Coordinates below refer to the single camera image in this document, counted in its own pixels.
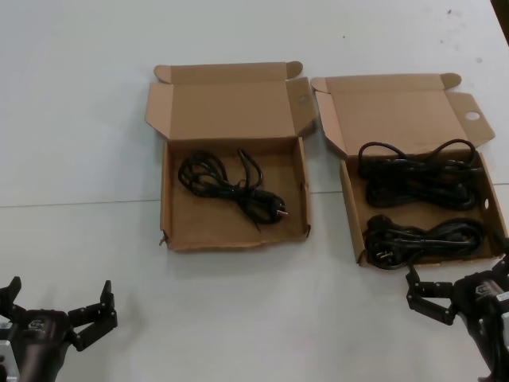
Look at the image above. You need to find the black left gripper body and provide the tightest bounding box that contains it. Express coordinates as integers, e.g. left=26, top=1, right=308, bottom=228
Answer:
left=10, top=308, right=76, bottom=352

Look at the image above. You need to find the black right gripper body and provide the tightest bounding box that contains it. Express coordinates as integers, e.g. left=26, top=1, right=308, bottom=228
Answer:
left=453, top=269, right=509, bottom=331

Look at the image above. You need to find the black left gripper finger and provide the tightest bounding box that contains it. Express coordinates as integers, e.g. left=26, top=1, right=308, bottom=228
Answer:
left=0, top=276, right=23, bottom=319
left=67, top=280, right=119, bottom=353

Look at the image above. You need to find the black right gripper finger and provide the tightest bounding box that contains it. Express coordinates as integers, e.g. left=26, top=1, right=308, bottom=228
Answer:
left=490, top=254, right=509, bottom=279
left=405, top=265, right=457, bottom=325

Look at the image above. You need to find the black power cable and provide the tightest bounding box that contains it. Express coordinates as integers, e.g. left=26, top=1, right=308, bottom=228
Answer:
left=357, top=138, right=484, bottom=211
left=363, top=214, right=486, bottom=273
left=177, top=149, right=289, bottom=234

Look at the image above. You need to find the cardboard box with round hole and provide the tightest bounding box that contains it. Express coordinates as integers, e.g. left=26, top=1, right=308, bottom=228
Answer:
left=309, top=72, right=509, bottom=267

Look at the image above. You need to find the cardboard box with torn edge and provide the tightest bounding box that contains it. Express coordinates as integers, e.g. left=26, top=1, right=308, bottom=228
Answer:
left=143, top=60, right=318, bottom=252

